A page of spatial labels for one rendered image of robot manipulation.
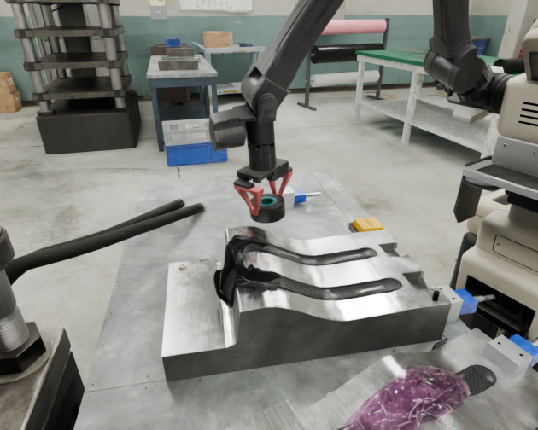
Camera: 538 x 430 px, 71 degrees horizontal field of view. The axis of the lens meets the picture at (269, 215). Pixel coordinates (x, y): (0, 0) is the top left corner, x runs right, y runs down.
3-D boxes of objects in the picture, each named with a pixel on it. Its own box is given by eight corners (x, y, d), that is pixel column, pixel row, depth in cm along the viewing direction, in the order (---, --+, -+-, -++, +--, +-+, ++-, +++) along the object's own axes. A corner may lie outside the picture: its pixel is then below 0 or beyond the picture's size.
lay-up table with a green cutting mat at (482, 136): (414, 113, 568) (427, 38, 520) (570, 169, 366) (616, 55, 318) (347, 119, 537) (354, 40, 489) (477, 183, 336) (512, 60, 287)
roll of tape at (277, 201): (271, 227, 81) (269, 212, 79) (242, 217, 85) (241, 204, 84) (292, 212, 86) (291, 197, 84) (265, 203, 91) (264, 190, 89)
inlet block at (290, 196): (316, 198, 125) (318, 183, 122) (322, 204, 121) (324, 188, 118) (278, 202, 122) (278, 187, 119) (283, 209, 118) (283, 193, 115)
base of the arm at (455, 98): (514, 78, 86) (464, 72, 95) (505, 56, 81) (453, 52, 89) (493, 111, 87) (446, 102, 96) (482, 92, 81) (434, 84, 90)
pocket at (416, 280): (419, 285, 76) (423, 270, 75) (434, 303, 72) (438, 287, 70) (399, 287, 76) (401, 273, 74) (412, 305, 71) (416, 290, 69)
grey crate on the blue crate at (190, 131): (221, 130, 409) (220, 117, 402) (227, 142, 374) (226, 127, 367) (163, 135, 396) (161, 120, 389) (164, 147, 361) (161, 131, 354)
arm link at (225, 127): (278, 95, 67) (262, 74, 73) (214, 104, 64) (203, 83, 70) (276, 151, 75) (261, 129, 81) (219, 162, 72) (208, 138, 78)
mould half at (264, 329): (380, 260, 93) (388, 212, 87) (441, 339, 71) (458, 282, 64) (172, 284, 85) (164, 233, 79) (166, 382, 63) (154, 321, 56)
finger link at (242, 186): (236, 215, 83) (230, 175, 78) (257, 201, 87) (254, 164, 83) (260, 223, 79) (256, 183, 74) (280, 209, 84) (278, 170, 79)
